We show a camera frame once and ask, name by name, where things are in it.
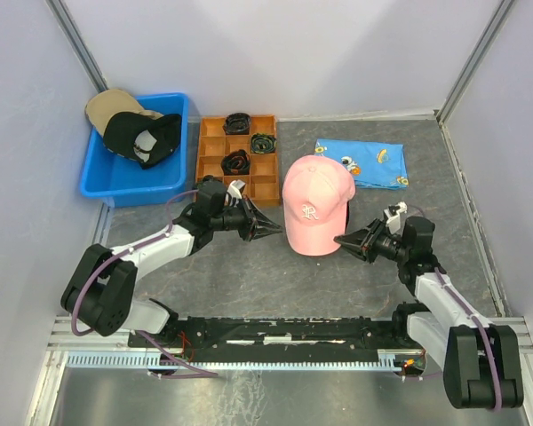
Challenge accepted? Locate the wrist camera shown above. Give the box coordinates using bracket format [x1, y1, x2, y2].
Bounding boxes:
[226, 179, 246, 207]
[383, 201, 408, 234]

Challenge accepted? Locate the rolled black belt top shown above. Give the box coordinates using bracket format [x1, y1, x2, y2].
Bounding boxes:
[223, 113, 251, 136]

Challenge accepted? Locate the black cap white lining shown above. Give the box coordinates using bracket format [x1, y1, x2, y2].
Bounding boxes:
[102, 112, 182, 170]

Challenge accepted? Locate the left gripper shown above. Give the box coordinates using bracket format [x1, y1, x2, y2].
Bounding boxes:
[211, 195, 282, 242]

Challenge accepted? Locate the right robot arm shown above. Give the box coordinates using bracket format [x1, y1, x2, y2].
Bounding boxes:
[334, 217, 524, 411]

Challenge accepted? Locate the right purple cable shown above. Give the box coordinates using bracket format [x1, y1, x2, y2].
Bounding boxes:
[399, 204, 504, 412]

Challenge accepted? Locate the beige cap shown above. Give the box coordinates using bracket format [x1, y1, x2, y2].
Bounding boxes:
[84, 89, 163, 136]

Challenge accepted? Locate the rolled green black belt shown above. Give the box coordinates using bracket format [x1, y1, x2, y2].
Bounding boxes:
[250, 133, 277, 154]

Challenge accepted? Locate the pink cap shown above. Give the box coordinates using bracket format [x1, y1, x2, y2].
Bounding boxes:
[282, 155, 355, 256]

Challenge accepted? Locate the rolled dark green belt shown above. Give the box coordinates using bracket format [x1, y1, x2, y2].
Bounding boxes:
[195, 175, 223, 189]

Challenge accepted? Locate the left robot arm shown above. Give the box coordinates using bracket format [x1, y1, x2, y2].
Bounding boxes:
[60, 178, 282, 346]

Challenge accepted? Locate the wooden compartment tray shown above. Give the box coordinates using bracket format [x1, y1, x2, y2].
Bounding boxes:
[195, 115, 281, 208]

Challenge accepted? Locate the black cap gold letter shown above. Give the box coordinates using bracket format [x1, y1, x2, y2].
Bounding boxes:
[344, 201, 351, 233]

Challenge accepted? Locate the blue plastic bin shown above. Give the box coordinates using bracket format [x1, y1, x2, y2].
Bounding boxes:
[79, 92, 189, 208]

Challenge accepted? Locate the blue cable duct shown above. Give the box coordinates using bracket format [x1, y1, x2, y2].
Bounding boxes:
[66, 351, 401, 372]

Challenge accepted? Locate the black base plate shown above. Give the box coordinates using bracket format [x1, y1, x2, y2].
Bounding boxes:
[151, 317, 422, 362]

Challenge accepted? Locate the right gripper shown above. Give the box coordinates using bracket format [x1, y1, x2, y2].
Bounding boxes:
[333, 217, 408, 264]

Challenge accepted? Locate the rolled black brown belt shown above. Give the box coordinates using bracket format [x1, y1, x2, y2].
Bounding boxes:
[220, 149, 251, 176]

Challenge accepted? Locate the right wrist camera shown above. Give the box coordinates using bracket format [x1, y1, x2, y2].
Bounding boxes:
[383, 201, 408, 234]

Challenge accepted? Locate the blue astronaut print cloth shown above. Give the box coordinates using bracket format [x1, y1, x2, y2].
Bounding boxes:
[314, 138, 409, 190]

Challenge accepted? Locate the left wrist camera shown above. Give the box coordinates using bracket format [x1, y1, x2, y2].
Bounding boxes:
[226, 179, 246, 207]

